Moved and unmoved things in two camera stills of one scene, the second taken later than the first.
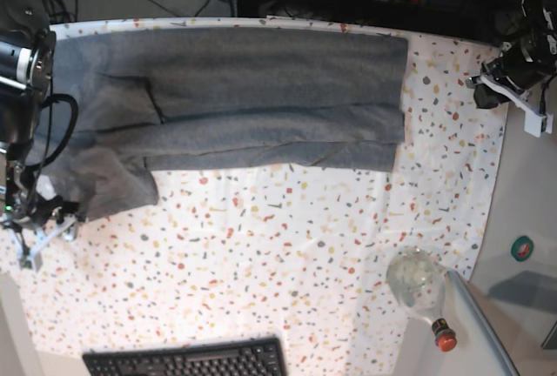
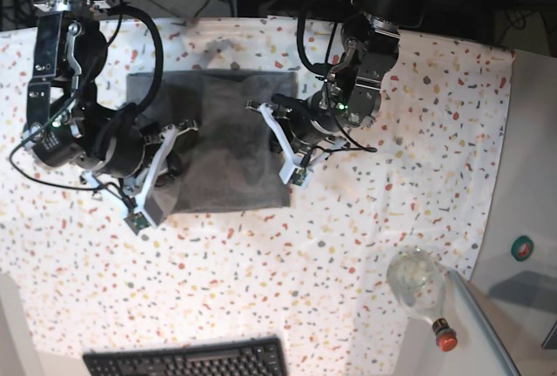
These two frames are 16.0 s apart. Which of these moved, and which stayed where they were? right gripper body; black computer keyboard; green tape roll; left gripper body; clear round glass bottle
Moved: right gripper body; left gripper body
Stayed: green tape roll; black computer keyboard; clear round glass bottle
